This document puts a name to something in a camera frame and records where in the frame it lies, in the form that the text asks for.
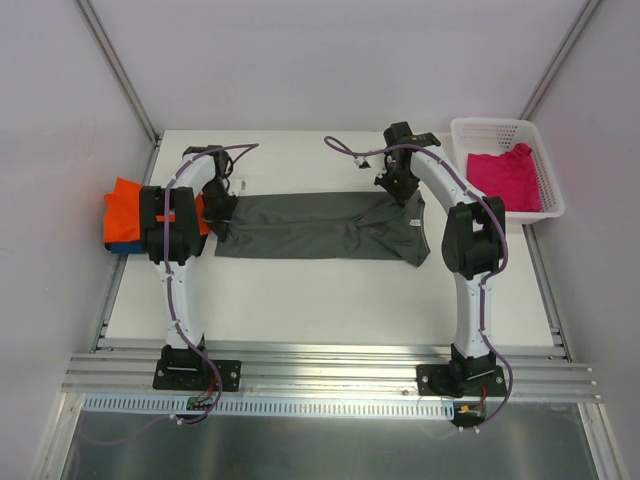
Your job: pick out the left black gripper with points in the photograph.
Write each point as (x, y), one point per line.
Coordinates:
(220, 220)

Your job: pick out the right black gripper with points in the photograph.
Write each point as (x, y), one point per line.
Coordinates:
(400, 188)

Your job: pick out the dark grey t shirt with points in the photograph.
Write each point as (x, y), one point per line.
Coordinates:
(329, 225)

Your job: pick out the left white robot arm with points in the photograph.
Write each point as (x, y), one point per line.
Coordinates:
(175, 221)

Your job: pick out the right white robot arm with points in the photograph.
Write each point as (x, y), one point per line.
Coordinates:
(474, 249)

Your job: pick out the orange folded t shirt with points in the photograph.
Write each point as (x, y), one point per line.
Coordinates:
(121, 222)

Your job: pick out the white plastic basket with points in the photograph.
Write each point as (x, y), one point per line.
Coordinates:
(495, 136)

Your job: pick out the blue folded t shirt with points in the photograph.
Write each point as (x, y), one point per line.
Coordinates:
(126, 248)

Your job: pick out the pink t shirt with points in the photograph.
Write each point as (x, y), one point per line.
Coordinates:
(511, 176)

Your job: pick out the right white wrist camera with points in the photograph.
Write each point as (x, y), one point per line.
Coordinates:
(361, 162)

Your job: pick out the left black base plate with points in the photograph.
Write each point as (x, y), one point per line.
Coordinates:
(197, 376)

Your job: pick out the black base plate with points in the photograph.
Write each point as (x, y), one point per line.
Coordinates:
(441, 380)
(197, 376)

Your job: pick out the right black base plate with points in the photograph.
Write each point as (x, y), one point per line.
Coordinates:
(441, 380)

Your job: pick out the white slotted cable duct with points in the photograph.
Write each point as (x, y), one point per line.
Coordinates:
(272, 406)

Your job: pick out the aluminium mounting rail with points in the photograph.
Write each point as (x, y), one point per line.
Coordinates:
(541, 374)

